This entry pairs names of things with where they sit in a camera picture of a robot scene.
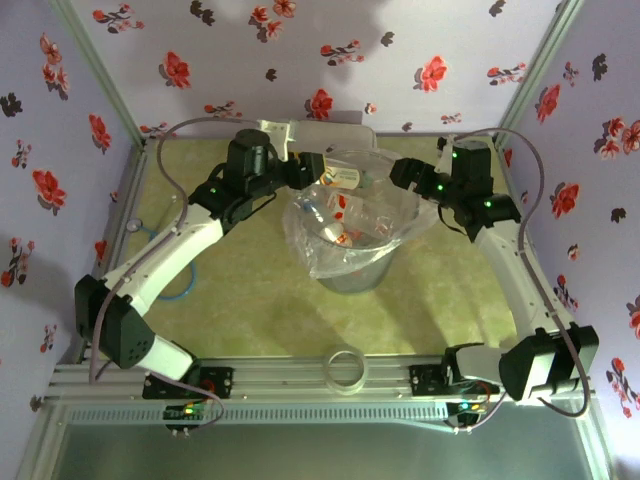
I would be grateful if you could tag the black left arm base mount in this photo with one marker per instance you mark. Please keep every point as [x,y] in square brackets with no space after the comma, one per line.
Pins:
[220,382]

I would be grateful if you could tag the aluminium front rail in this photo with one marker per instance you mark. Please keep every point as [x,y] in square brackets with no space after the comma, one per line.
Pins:
[280,380]

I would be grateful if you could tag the clear suction disc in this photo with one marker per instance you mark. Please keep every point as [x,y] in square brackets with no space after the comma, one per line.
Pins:
[133,225]

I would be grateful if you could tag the clear plastic bin liner bag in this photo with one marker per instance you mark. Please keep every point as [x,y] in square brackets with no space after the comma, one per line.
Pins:
[320,260]

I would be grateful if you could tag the clear plastic bin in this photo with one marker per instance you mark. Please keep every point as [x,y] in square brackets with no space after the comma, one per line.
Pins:
[355,282]

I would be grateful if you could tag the left circuit board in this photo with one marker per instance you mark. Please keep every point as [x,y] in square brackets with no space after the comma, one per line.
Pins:
[185,412]

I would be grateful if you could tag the clear tape roll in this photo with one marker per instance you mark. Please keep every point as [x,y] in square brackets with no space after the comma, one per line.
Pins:
[345,390]

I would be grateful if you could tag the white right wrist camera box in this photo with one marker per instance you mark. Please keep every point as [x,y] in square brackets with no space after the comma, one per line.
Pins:
[445,160]

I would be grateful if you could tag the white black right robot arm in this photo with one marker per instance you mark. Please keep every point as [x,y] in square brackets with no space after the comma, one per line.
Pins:
[515,280]

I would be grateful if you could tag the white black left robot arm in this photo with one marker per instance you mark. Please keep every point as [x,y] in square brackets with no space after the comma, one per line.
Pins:
[165,260]

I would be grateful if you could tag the aluminium frame post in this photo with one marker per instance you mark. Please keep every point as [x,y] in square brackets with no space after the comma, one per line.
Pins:
[100,70]
[540,60]

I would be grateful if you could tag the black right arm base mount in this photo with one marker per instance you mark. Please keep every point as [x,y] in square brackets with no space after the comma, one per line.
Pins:
[425,380]

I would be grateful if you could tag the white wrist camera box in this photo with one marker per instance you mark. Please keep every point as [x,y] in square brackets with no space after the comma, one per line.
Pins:
[445,160]
[277,130]

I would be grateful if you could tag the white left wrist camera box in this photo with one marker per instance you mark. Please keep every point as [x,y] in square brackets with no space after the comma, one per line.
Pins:
[277,130]

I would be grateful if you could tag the clear bottle bird label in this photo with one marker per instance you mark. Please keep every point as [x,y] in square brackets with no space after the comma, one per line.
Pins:
[345,179]

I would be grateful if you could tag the white plastic container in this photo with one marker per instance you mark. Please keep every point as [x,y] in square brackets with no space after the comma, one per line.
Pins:
[340,135]

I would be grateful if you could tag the circuit board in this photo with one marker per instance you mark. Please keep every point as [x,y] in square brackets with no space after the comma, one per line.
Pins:
[185,412]
[467,410]

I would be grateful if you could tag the right circuit board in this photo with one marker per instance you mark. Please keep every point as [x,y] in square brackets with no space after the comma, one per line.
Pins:
[467,410]

